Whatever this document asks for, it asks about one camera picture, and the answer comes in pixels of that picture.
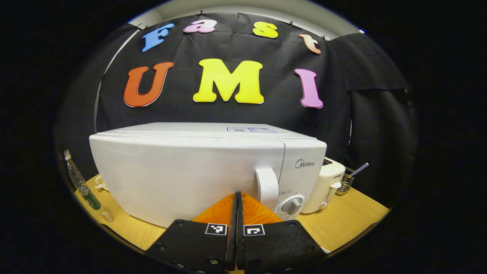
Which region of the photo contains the small wire basket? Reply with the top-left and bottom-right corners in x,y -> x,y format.
337,171 -> 355,196

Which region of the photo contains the small white plastic rack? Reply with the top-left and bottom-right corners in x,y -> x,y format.
94,175 -> 111,192

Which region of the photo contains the white microwave oven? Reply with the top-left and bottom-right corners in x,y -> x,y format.
89,122 -> 328,229

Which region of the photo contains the clear glass bottle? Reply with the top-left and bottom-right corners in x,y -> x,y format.
63,149 -> 86,189

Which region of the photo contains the white toaster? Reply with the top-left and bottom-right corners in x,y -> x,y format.
301,157 -> 347,214

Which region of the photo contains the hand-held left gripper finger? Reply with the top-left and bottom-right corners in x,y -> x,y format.
235,191 -> 328,273
146,191 -> 239,274

